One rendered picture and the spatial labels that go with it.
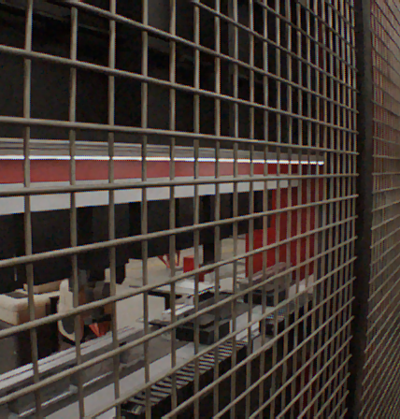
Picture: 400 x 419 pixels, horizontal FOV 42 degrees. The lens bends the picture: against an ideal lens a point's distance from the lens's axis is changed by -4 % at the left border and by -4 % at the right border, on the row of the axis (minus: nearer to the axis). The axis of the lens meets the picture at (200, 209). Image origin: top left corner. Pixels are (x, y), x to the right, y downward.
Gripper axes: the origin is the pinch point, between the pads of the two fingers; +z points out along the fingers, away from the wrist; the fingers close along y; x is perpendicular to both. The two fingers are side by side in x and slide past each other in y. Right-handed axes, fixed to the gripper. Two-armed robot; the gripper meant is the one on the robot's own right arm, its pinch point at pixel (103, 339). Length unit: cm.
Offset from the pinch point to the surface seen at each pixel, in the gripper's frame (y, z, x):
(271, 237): 19, -24, 105
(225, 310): 35.2, -1.7, 30.7
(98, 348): 45, -6, -41
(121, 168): 56, -50, -31
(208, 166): 51, -52, 16
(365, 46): 135, -46, -68
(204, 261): 39.9, -21.4, 17.6
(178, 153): 77, -48, -33
